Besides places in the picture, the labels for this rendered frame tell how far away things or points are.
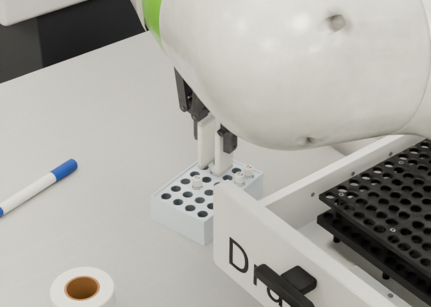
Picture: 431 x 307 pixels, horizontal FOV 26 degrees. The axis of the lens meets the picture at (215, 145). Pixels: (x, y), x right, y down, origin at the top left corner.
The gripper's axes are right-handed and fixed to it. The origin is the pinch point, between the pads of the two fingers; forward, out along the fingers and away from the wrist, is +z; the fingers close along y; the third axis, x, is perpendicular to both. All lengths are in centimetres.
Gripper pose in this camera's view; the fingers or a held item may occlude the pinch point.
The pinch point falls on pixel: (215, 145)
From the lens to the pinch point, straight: 116.9
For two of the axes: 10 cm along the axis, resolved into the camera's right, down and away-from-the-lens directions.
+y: -8.0, -3.5, 4.9
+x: -6.0, 4.6, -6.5
